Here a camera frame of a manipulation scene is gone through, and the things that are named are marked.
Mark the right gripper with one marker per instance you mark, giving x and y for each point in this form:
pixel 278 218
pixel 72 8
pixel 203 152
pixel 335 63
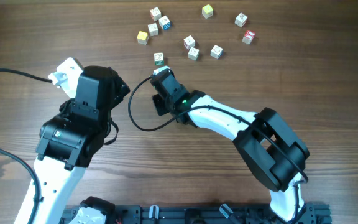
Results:
pixel 158 99

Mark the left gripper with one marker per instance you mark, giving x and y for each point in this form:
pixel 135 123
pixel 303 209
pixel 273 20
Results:
pixel 122 89

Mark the plain white picture block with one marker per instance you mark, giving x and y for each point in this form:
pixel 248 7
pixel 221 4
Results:
pixel 193 53

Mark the white block red edge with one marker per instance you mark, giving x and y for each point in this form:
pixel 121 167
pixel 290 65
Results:
pixel 153 29

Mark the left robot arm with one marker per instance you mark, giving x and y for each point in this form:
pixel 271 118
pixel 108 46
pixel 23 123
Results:
pixel 68 142

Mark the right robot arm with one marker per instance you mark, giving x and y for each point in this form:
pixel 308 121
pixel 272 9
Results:
pixel 274 154

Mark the white block green side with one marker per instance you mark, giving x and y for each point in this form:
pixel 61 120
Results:
pixel 158 58

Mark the white block red side middle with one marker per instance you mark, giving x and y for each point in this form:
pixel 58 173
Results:
pixel 189 42

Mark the white block red side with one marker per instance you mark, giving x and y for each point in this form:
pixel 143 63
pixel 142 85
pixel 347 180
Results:
pixel 155 13
pixel 189 42

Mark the yellow block left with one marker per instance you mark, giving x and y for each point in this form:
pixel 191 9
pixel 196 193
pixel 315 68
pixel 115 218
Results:
pixel 142 37

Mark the yellow block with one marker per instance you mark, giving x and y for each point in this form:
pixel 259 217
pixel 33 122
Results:
pixel 142 37
pixel 207 11

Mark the white block blue side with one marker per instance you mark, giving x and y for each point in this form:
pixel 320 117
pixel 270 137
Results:
pixel 164 22

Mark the white block red side top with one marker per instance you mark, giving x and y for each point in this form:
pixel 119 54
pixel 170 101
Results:
pixel 155 13

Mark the yellow block top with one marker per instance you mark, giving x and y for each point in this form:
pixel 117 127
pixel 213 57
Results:
pixel 207 11

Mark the red letter block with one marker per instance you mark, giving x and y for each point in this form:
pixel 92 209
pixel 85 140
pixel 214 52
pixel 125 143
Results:
pixel 248 37

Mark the white block far right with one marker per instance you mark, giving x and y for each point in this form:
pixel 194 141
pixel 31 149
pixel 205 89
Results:
pixel 240 20

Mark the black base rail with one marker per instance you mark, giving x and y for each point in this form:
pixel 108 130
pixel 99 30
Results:
pixel 256 213

